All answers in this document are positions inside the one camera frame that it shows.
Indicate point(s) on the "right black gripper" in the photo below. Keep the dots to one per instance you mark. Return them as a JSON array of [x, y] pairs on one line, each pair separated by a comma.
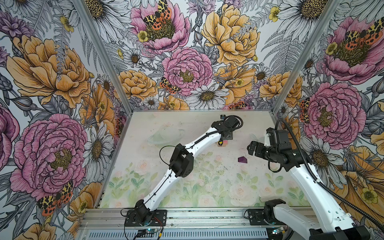
[[260, 146]]

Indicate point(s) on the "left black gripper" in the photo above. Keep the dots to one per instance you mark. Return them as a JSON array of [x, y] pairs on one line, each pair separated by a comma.
[[230, 136]]

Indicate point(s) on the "purple house-shaped block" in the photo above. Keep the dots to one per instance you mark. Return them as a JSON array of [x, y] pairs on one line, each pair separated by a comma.
[[243, 160]]

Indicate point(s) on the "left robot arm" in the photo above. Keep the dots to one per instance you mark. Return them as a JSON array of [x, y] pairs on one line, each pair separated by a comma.
[[181, 165]]

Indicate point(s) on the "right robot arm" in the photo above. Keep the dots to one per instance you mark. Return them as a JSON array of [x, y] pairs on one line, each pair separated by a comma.
[[332, 223]]

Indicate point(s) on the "small right circuit board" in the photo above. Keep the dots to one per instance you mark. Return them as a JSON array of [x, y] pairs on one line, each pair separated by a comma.
[[278, 231]]

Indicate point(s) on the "green circuit board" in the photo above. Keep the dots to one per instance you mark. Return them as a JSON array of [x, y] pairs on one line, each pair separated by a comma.
[[151, 231]]

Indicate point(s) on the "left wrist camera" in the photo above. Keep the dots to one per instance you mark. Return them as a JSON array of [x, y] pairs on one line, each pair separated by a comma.
[[230, 121]]

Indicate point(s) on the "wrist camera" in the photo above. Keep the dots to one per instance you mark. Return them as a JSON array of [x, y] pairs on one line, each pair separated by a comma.
[[230, 121], [279, 139]]

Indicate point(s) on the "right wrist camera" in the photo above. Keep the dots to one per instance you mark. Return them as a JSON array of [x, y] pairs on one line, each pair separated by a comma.
[[279, 139]]

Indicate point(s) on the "right aluminium corner post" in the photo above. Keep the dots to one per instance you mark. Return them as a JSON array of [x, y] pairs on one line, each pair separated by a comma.
[[313, 38]]

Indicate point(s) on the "aluminium corner post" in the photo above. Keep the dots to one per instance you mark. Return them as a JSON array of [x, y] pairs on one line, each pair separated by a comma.
[[93, 32], [313, 38]]

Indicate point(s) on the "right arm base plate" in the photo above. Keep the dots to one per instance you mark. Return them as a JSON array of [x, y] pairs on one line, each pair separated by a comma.
[[261, 217]]

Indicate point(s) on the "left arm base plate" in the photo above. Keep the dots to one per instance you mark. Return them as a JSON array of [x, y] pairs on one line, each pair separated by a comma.
[[157, 218]]

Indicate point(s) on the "aluminium front rail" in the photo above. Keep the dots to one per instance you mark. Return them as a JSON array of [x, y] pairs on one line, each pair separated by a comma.
[[177, 218]]

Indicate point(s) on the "left aluminium corner post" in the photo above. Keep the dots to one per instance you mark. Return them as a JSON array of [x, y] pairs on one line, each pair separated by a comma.
[[93, 32]]

